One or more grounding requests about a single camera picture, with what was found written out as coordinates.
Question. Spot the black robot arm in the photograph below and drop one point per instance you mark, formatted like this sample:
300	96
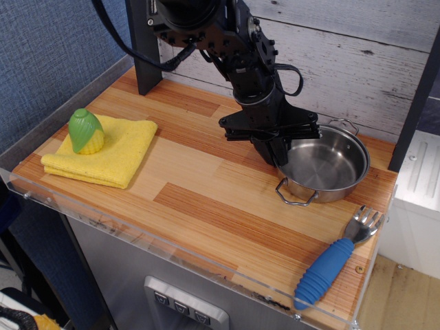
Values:
230	37

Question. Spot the folded yellow cloth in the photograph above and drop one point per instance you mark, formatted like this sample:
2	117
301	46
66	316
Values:
125	145

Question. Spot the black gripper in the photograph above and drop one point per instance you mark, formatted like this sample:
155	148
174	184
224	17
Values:
268	117

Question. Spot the black left upright post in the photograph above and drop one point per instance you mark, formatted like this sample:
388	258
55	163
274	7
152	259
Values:
144	42

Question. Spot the silver button control panel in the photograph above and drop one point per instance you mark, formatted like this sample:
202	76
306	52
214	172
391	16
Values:
173	308

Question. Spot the white box at right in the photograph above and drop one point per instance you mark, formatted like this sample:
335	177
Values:
411	235

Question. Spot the silver steel pot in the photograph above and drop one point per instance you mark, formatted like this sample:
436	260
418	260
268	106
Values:
326	169

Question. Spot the black right upright post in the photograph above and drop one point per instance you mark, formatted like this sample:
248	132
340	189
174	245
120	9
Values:
419	101

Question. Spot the clear acrylic front guard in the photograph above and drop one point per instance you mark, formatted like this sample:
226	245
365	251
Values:
232	222

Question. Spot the black upright post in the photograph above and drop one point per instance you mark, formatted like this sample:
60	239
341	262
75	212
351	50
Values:
419	101
144	42

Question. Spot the yellow object bottom left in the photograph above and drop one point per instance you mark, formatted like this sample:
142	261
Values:
43	322

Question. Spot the toy corn cob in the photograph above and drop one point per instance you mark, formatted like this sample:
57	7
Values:
82	127

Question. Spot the blue handled fork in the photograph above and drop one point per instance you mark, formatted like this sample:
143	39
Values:
319	277

